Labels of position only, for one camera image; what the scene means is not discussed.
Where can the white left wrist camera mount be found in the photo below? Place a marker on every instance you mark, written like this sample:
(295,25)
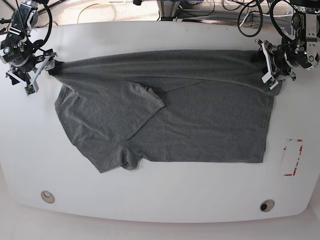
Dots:
(269,77)

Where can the right table grommet hole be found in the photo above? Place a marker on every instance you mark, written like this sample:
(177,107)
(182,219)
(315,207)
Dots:
(267,205)

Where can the red tape rectangle marking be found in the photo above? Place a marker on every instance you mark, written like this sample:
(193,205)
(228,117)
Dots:
(291,155)

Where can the left table grommet hole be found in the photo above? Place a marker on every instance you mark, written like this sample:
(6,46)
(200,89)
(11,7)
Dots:
(47,197)

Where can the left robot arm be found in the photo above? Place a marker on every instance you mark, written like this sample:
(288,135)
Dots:
(299,52)

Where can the black tripod stand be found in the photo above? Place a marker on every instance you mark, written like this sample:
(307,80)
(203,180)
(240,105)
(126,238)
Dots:
(40,12)

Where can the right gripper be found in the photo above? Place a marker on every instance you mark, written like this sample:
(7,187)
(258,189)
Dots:
(28,71)

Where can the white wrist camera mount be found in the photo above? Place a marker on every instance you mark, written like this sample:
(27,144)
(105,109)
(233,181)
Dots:
(31,89)
(269,77)

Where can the aluminium frame rail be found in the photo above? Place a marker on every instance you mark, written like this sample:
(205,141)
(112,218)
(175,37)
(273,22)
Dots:
(283,21)

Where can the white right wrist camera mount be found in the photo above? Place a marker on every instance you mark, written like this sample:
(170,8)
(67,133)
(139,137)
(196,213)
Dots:
(31,89)

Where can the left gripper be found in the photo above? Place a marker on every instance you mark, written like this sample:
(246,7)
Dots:
(284,70)

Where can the table grommet hole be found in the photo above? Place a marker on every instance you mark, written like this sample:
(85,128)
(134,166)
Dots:
(47,197)
(267,205)

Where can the grey T-shirt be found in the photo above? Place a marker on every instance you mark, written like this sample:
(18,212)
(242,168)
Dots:
(206,106)

